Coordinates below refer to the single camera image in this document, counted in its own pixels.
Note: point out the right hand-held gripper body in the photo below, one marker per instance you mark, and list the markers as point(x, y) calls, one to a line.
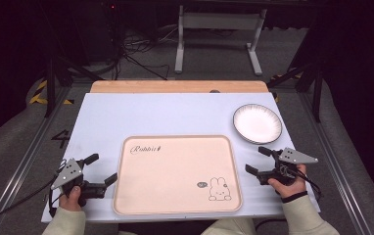
point(288, 164)

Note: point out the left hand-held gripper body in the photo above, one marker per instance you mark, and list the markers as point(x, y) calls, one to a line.
point(67, 173)

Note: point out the person's right hand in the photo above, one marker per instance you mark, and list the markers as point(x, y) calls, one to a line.
point(289, 187)

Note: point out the person's left hand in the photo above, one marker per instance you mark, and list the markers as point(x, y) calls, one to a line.
point(70, 199)

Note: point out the white plate with dark rim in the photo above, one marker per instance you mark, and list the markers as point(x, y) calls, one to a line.
point(257, 124)

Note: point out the pink rabbit print tray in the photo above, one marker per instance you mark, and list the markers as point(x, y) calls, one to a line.
point(175, 176)

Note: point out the black tripod stand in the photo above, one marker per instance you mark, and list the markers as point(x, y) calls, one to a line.
point(51, 84)
point(317, 91)

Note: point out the yellow black hazard tape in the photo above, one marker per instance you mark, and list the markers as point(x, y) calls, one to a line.
point(38, 98)

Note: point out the white foam board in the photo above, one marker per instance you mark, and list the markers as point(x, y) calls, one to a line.
point(162, 114)

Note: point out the aluminium floor rail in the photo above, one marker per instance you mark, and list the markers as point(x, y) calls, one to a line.
point(25, 160)
point(335, 163)

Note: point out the white metal stand frame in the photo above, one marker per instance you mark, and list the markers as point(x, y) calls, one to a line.
point(221, 21)

